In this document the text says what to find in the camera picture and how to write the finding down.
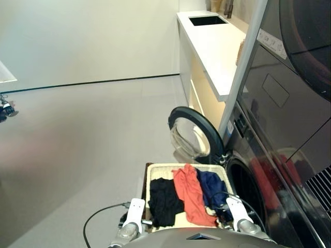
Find round washing machine door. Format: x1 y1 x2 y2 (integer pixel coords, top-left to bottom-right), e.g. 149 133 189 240
167 105 226 164

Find dark stacked dryer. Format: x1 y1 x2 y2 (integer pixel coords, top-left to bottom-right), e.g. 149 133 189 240
218 0 331 187

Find black garment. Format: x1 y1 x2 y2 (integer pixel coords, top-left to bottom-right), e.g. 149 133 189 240
147 177 185 228

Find pale woven laundry basket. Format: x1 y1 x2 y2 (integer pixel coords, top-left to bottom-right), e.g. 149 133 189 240
145 162 235 235

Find silver robot torso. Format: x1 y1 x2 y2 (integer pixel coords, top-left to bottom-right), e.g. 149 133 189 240
128 228 278 248

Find grey washing machine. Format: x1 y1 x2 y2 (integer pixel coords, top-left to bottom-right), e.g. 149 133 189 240
219 98 331 248

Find white counter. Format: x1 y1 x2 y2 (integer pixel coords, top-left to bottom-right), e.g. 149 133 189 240
176 10 250 130

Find white furniture panel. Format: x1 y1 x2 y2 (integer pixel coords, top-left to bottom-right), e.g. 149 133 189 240
0 60 18 84

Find black sink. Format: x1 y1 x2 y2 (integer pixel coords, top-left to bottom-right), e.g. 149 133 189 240
188 15 230 27

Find woven counter item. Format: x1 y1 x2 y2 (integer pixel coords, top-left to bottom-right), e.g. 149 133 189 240
236 38 247 67

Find grey equipment stand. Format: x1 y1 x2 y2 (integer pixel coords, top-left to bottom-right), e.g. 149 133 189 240
0 94 19 122

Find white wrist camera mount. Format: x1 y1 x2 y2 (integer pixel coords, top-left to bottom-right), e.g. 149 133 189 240
225 197 253 228
125 198 146 228

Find orange garment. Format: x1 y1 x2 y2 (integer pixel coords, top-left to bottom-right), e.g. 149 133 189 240
172 163 218 228

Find brown faucet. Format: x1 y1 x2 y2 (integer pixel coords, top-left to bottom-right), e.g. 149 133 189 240
223 0 235 18

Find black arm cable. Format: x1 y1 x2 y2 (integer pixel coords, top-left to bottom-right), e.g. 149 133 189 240
83 203 130 246
204 191 267 233

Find navy blue garment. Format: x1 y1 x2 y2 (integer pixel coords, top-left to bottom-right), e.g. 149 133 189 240
195 168 235 223

